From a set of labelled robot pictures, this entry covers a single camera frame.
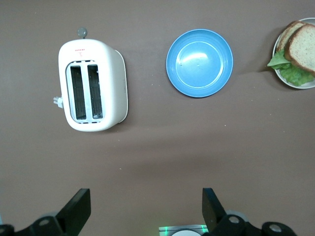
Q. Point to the blue plate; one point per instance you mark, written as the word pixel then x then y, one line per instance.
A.
pixel 199 64

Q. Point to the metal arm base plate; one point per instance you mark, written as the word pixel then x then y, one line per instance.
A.
pixel 167 229

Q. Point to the green lettuce leaf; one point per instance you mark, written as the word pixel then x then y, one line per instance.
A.
pixel 295 75

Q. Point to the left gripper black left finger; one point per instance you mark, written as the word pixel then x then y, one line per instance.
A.
pixel 72 216

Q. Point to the beige plate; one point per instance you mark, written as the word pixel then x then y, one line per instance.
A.
pixel 304 86

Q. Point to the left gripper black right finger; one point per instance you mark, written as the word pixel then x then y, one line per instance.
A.
pixel 216 221

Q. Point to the white two-slot toaster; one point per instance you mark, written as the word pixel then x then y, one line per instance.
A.
pixel 110 86

